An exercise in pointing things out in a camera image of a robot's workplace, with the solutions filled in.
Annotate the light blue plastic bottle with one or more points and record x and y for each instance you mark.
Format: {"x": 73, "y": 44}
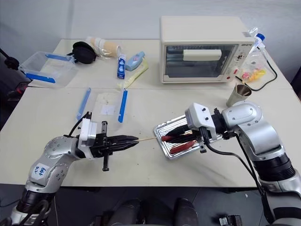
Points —
{"x": 134, "y": 61}

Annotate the blue and white milk carton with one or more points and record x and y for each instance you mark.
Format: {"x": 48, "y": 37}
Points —
{"x": 121, "y": 67}

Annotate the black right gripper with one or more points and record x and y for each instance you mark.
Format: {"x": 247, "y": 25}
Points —
{"x": 204, "y": 137}

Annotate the dark device with red light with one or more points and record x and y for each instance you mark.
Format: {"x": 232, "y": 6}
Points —
{"x": 20, "y": 89}

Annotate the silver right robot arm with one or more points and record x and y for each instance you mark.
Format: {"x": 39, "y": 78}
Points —
{"x": 258, "y": 134}

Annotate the dark rounded shape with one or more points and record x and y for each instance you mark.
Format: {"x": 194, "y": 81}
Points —
{"x": 185, "y": 212}
{"x": 127, "y": 212}

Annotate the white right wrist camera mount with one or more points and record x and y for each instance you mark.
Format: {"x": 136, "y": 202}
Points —
{"x": 200, "y": 116}

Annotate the wrapped stack of beige cups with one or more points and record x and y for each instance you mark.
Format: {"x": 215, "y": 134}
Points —
{"x": 105, "y": 47}

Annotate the black round pouch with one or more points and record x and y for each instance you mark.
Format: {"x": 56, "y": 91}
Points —
{"x": 83, "y": 53}

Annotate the white bottle with blue cap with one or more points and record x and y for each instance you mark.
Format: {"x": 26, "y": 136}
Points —
{"x": 257, "y": 41}

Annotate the red sausage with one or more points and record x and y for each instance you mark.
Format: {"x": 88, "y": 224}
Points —
{"x": 182, "y": 147}
{"x": 165, "y": 138}

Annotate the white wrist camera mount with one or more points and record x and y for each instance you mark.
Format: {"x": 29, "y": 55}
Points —
{"x": 200, "y": 116}
{"x": 87, "y": 129}

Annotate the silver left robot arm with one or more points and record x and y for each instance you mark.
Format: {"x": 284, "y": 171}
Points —
{"x": 56, "y": 150}

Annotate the ribbed silver metal tray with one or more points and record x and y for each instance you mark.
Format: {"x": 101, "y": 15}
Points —
{"x": 164, "y": 150}

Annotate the clear lid with blue clips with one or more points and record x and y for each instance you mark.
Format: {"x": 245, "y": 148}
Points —
{"x": 105, "y": 103}

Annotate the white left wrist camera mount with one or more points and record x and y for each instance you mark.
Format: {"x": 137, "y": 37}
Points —
{"x": 87, "y": 129}

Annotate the pale yellow long packet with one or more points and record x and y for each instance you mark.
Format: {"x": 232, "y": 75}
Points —
{"x": 136, "y": 75}

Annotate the black device with silver clip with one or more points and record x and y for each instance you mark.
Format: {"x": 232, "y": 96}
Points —
{"x": 230, "y": 220}

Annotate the cream toaster oven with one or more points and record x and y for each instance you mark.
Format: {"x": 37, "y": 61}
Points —
{"x": 200, "y": 30}

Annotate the clear container with blue clips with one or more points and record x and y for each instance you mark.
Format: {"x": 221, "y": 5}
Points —
{"x": 47, "y": 68}

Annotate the beige cup with metallic inside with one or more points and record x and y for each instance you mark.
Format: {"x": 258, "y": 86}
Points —
{"x": 235, "y": 97}

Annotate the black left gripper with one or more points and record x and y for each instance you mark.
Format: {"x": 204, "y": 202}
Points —
{"x": 101, "y": 146}

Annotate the black stand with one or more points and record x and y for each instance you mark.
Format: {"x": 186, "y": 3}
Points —
{"x": 10, "y": 61}

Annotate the clear bag of colourful candies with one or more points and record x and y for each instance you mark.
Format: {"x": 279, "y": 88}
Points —
{"x": 255, "y": 68}

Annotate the wooden skewer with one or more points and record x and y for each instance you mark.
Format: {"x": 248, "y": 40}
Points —
{"x": 147, "y": 139}

